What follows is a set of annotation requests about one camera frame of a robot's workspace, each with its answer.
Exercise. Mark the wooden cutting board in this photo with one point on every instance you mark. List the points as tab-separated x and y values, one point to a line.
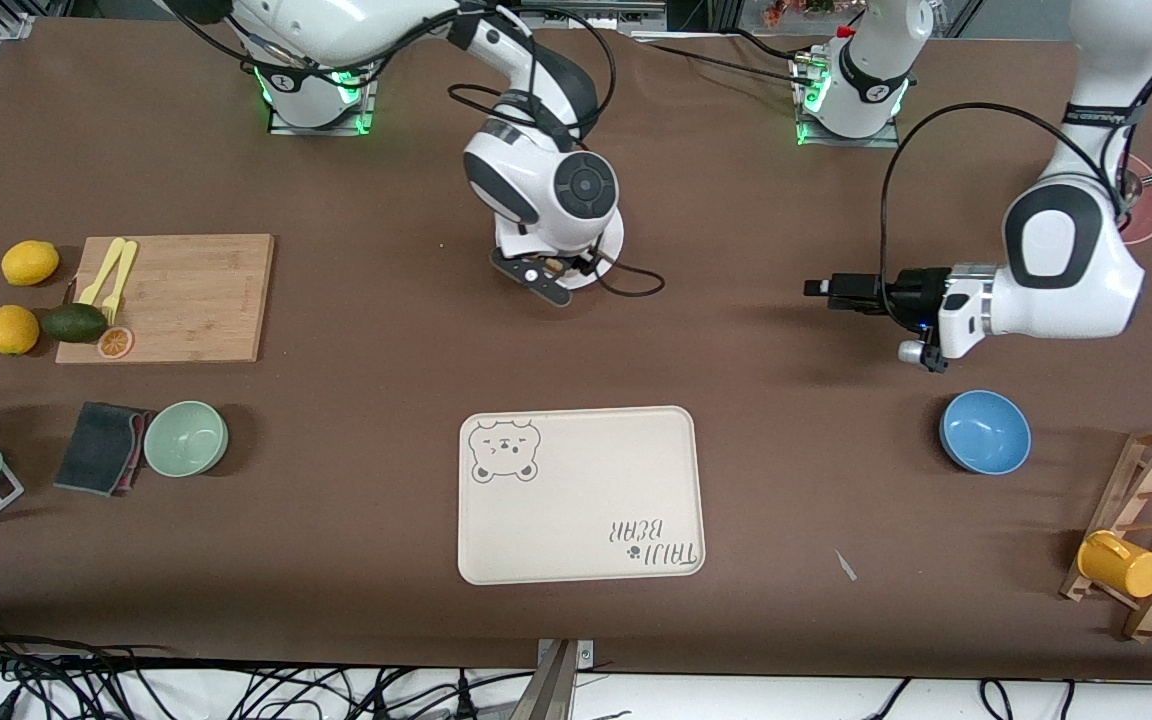
196	300

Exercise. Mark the green avocado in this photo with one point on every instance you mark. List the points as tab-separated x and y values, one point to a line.
74	323

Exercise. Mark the white round plate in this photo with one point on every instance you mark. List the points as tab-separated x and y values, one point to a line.
613	248

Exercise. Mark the yellow mug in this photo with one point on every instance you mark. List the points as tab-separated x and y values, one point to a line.
1121	565

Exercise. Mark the blue bowl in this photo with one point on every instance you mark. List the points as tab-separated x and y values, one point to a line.
986	432

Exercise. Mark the aluminium frame rail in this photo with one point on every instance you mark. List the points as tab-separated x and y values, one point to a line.
591	15

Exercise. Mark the beige bear-print tray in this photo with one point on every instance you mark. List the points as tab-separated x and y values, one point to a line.
576	520

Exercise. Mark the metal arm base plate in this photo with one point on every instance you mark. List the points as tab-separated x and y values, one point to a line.
372	110
836	142

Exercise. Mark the grey folded cloth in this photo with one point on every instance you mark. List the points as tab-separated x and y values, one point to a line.
96	445

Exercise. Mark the orange-yellow round citrus fruit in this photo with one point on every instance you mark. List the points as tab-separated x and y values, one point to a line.
11	330

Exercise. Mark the orange slice toy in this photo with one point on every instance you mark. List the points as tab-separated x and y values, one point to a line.
116	343

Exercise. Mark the yellow plastic knife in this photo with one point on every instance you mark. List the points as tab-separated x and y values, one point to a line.
101	272

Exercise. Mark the yellow lemon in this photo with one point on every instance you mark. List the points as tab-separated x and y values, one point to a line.
31	263

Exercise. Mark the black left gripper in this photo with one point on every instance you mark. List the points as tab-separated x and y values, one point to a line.
911	287

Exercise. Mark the pink bowl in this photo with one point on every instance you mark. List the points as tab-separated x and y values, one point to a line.
1151	215

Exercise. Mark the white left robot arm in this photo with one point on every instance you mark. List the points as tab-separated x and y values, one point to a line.
1086	290

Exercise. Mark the wooden mug rack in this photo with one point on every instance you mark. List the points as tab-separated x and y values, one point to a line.
1111	490

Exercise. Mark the metal table edge bracket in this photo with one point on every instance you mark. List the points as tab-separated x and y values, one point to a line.
556	690

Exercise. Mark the white paper scrap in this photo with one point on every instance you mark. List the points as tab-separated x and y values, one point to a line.
844	565

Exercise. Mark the pale green bowl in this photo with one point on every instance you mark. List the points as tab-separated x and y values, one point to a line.
186	440

